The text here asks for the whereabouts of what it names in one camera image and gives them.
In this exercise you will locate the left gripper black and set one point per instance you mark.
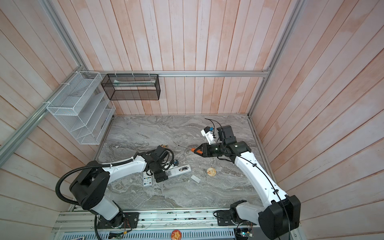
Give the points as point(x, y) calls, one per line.
point(162, 175)

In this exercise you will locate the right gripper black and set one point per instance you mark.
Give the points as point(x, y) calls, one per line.
point(205, 147)

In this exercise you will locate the orange handled screwdriver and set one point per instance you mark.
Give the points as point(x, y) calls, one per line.
point(191, 149)

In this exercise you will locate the white remote control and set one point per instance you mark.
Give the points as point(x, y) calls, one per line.
point(177, 171)
point(147, 179)

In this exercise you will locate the white battery cover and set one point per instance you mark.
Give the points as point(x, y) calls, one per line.
point(196, 179)

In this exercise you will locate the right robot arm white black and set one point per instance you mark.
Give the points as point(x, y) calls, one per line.
point(281, 213)

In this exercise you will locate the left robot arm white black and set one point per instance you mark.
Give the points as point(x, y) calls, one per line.
point(89, 187)

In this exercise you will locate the round wooden coaster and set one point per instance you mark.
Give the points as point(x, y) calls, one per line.
point(211, 172)

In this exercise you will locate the round badge right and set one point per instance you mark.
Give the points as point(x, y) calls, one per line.
point(272, 231)

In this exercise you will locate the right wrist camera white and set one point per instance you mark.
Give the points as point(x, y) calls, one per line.
point(209, 134)

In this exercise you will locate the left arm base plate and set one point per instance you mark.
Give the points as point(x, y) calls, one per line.
point(120, 221)

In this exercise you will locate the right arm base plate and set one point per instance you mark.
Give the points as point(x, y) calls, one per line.
point(234, 217)

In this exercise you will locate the black wire mesh basket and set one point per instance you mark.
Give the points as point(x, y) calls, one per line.
point(132, 87)

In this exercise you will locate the white wire mesh shelf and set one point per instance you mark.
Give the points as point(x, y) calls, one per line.
point(82, 109)

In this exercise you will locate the aluminium front rail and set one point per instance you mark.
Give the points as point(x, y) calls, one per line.
point(81, 221)

